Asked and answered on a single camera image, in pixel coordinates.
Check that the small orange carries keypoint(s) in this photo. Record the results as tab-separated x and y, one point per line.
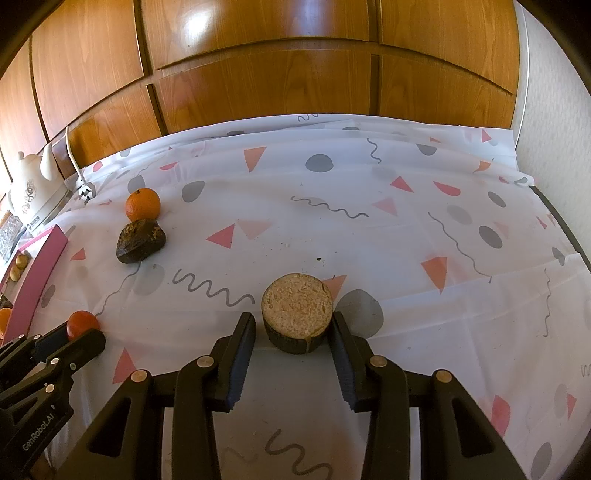
143	204

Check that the pink shallow tray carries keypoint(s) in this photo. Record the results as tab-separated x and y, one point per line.
41	272

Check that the red tomato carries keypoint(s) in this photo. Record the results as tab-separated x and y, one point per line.
81	321

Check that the tan round fruit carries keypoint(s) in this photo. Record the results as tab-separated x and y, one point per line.
21	261
15	274

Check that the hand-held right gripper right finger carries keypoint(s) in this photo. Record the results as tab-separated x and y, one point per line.
344	364

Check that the patterned tissue box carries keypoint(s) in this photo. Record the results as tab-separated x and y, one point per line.
9	235

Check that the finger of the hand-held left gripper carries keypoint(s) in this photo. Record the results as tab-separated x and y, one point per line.
41	344
85	348

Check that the round log piece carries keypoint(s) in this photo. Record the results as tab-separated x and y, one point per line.
298	311

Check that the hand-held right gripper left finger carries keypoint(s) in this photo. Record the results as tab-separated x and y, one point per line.
240	364

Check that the white ceramic electric kettle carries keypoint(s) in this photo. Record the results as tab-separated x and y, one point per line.
32	189

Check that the dark brown wrinkled fruit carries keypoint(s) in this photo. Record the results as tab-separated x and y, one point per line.
141	241

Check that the wooden panelled cabinet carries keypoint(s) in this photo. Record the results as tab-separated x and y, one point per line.
231	69

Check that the large orange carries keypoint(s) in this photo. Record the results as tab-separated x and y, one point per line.
4	321

